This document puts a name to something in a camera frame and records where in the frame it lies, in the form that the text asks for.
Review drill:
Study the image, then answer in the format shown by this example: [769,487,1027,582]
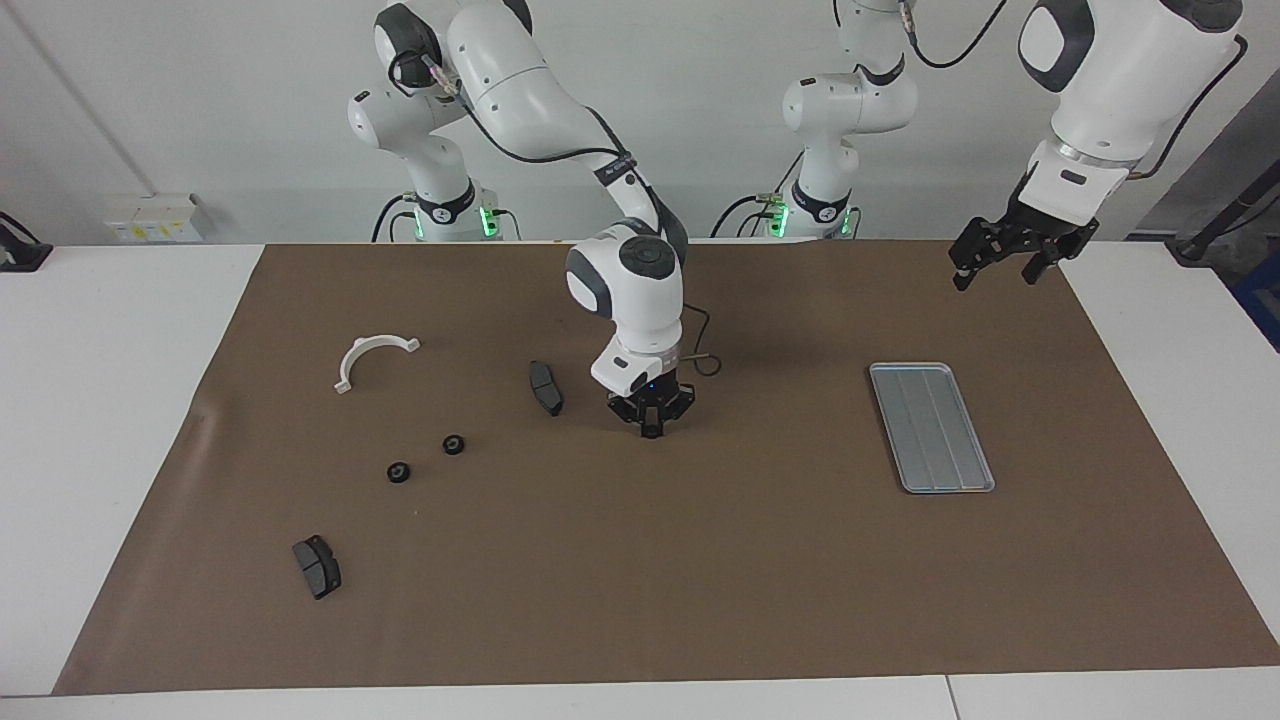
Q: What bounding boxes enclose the short dark grey brake pad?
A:
[292,535,343,601]

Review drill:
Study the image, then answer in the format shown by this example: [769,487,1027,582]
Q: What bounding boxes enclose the long dark grey brake pad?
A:
[527,360,565,418]

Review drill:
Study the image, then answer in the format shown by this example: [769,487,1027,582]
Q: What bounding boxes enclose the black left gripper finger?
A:
[948,214,1001,294]
[1020,240,1069,287]

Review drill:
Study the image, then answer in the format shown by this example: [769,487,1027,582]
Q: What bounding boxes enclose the brown paper table mat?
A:
[52,240,1280,697]

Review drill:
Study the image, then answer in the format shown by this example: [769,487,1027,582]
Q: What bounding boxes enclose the black base cables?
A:
[372,193,521,243]
[710,150,807,239]

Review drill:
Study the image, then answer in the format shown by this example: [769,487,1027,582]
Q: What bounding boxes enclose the black left base cables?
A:
[710,150,807,239]

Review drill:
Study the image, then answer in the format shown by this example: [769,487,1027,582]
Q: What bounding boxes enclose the black table clamp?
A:
[0,212,53,273]

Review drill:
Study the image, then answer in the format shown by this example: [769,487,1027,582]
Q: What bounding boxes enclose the silver metal tray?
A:
[868,362,997,495]

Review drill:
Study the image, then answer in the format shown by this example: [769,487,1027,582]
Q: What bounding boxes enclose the white semicircular plastic bracket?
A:
[333,335,422,395]

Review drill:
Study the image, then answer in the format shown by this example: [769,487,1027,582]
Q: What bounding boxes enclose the black stand pole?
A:
[1165,160,1280,266]

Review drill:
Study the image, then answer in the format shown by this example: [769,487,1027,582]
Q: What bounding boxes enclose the blue crate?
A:
[1232,262,1280,351]

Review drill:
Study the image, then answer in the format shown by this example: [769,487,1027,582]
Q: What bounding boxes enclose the white wall socket box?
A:
[105,193,214,244]

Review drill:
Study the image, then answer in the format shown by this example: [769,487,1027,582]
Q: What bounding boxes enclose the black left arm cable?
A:
[895,0,1249,183]

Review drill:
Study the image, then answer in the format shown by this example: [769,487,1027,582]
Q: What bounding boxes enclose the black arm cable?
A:
[895,0,1249,183]
[392,48,724,380]

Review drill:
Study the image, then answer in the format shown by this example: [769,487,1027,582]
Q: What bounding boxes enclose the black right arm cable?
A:
[392,48,724,380]

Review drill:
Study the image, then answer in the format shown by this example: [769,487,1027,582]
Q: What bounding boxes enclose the black right base cables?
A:
[372,193,521,243]

